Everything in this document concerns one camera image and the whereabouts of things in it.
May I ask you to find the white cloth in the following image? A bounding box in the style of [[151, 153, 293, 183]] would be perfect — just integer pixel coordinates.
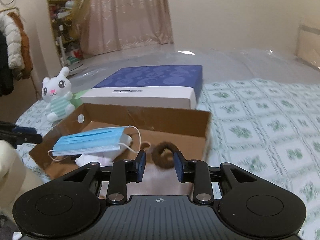
[[75, 134, 135, 167]]

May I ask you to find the blue surgical mask stack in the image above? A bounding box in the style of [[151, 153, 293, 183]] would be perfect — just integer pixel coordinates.
[[48, 125, 142, 162]]

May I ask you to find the brown hair scrunchie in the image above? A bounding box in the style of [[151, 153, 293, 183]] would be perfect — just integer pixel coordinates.
[[151, 141, 179, 169]]

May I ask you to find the cream thermos bottle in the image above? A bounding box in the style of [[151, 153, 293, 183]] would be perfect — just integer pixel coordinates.
[[0, 140, 43, 220]]

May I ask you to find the brown cardboard tray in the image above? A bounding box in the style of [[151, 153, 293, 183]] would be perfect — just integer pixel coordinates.
[[29, 103, 211, 179]]

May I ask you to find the white bunny plush toy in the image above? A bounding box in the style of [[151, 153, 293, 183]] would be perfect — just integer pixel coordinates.
[[42, 67, 75, 122]]

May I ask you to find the white puffer jacket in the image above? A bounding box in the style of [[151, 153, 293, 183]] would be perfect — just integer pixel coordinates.
[[1, 11, 33, 80]]

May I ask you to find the blue white flat box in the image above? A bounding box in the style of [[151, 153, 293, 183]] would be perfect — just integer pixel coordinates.
[[80, 65, 203, 109]]

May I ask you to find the bookshelf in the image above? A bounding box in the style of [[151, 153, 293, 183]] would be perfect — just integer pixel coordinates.
[[47, 0, 82, 67]]

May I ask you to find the standing fan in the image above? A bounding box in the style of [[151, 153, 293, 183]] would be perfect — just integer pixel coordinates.
[[57, 0, 91, 72]]

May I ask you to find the pink curtain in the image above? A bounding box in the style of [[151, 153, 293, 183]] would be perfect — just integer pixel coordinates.
[[80, 0, 173, 55]]

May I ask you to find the wooden headboard in plastic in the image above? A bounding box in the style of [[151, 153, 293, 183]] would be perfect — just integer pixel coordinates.
[[295, 18, 319, 71]]

